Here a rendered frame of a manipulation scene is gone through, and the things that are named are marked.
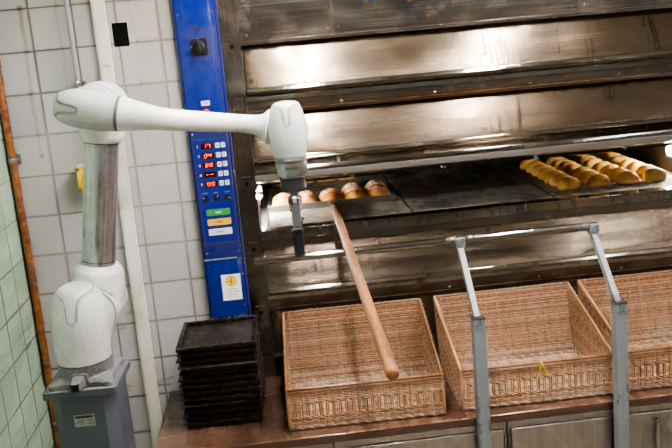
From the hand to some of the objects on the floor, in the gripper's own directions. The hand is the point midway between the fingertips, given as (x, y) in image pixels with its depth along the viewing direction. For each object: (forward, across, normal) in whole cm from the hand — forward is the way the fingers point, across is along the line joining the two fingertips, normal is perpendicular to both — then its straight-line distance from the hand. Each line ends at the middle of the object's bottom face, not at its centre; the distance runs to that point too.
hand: (299, 245), depth 240 cm
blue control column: (+130, -178, -35) cm, 223 cm away
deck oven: (+130, -183, +62) cm, 233 cm away
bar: (+132, -38, +47) cm, 145 cm away
